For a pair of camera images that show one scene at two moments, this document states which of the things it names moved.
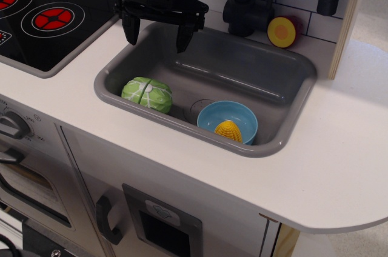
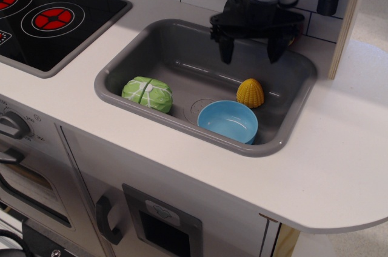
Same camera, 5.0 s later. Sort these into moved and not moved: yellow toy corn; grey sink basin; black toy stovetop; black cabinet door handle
Moved: yellow toy corn
Not moved: black cabinet door handle; grey sink basin; black toy stovetop
